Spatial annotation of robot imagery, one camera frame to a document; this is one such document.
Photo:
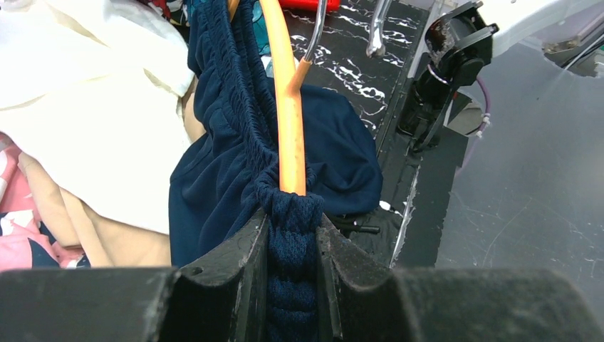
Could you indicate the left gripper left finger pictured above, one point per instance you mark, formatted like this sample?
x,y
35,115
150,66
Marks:
x,y
222,295

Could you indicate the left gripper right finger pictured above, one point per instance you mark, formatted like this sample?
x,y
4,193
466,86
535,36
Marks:
x,y
358,299

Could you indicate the navy blue shorts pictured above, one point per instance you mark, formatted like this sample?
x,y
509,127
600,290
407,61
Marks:
x,y
231,171

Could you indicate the orange hanger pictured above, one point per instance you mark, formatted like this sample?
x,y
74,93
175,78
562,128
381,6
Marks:
x,y
288,94

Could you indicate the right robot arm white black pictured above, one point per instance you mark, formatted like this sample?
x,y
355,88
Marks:
x,y
459,44

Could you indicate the beige shorts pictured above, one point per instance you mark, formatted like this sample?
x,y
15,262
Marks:
x,y
94,226

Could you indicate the pink patterned shorts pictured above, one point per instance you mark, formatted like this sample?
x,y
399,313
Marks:
x,y
26,242

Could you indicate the white shorts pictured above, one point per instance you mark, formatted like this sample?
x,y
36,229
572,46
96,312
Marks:
x,y
49,44

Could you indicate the comic print shorts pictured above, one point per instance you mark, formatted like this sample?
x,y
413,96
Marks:
x,y
179,12

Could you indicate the red plastic bin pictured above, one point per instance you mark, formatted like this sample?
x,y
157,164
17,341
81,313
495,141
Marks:
x,y
309,5

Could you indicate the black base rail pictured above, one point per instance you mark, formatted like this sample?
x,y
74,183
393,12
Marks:
x,y
416,186

